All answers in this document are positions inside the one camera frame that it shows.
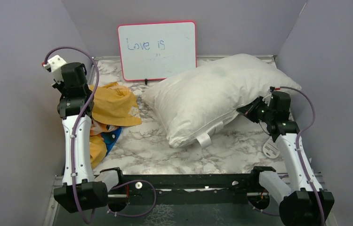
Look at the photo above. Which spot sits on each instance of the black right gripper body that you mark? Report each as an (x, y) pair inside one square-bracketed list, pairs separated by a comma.
[(266, 114)]

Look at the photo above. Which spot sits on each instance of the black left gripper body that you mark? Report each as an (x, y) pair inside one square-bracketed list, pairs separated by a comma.
[(60, 87)]

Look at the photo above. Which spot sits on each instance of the blue yellow Mickey pillowcase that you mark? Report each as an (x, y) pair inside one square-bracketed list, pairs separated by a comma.
[(115, 106)]

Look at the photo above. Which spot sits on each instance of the white pillow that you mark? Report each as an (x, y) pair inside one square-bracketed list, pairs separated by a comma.
[(195, 104)]

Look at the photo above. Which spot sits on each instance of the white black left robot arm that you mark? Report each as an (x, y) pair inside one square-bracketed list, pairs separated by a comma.
[(66, 195)]

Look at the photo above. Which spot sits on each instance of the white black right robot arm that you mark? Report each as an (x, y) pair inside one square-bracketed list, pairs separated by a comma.
[(302, 202)]

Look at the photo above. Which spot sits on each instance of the white printed label tag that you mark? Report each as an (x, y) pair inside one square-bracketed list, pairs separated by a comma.
[(270, 149)]

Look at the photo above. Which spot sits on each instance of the pink framed whiteboard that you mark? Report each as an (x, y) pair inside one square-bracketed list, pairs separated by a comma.
[(156, 51)]

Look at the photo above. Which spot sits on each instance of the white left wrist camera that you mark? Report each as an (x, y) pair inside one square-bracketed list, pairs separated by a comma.
[(53, 65)]

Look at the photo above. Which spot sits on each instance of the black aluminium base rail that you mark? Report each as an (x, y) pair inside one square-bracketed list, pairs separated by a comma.
[(169, 189)]

